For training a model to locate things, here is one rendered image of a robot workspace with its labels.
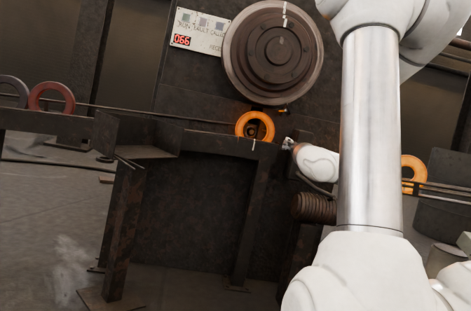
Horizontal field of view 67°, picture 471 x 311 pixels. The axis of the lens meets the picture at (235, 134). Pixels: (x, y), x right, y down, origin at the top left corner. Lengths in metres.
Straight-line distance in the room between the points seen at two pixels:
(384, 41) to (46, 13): 7.86
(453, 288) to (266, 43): 1.18
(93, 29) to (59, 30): 3.90
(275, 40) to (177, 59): 0.49
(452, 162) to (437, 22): 3.22
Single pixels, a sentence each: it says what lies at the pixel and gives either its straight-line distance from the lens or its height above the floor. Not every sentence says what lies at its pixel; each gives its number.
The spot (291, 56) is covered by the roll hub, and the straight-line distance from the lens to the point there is 1.59.
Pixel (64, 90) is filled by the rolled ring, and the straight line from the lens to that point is 1.70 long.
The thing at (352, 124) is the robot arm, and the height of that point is 0.85.
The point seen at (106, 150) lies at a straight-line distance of 1.29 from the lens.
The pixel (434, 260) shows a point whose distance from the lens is 1.45.
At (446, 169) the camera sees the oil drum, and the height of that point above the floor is 0.68.
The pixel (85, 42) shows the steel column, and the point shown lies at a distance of 4.31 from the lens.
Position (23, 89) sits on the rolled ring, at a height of 0.72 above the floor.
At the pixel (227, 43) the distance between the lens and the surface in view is 1.63.
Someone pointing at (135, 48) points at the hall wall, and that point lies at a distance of 7.82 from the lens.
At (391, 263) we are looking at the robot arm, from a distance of 0.55.
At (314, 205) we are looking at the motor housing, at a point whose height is 0.50.
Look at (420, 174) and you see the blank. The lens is 1.65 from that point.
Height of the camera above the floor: 0.84
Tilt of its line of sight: 4 degrees down
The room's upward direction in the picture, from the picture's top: 12 degrees clockwise
